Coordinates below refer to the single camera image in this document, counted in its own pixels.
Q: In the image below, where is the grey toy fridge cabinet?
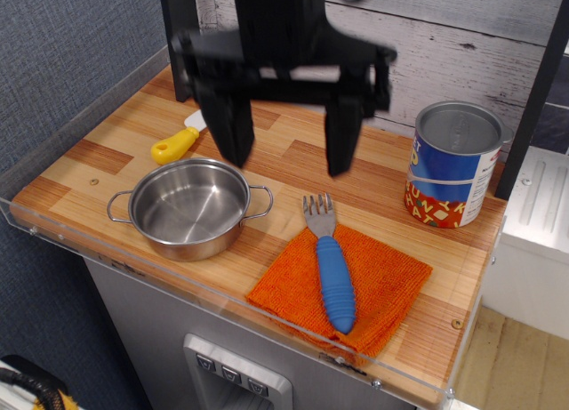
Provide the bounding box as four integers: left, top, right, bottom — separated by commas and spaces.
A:
86, 260, 413, 409

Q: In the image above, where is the stainless steel pot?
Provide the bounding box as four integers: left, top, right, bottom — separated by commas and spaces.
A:
107, 157, 274, 261

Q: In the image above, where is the orange knitted cloth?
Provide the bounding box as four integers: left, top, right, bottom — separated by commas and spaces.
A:
247, 225, 432, 357

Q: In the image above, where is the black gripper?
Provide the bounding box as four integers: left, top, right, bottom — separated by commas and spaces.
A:
172, 0, 397, 177

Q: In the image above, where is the white ridged side object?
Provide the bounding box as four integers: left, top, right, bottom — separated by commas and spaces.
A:
481, 147, 568, 339

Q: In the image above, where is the blue handled metal fork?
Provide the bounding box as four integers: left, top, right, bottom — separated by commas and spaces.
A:
302, 193, 357, 334

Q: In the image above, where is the black right vertical post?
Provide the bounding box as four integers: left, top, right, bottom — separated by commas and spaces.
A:
494, 0, 568, 200

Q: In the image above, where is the black vertical post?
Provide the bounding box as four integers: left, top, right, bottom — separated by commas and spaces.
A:
494, 0, 568, 200
161, 0, 200, 102

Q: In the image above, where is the blue soup can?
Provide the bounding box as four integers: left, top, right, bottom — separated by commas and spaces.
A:
404, 100, 514, 229

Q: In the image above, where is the yellow handled white toy knife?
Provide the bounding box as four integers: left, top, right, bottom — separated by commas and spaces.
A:
150, 110, 206, 165

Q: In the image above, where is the black left vertical post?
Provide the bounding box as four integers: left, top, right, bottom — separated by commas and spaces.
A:
161, 0, 200, 102

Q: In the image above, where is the yellow black object bottom left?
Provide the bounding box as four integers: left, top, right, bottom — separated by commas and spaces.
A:
1, 355, 81, 410

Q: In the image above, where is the clear acrylic table guard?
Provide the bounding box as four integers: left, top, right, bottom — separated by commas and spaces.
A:
1, 50, 506, 409

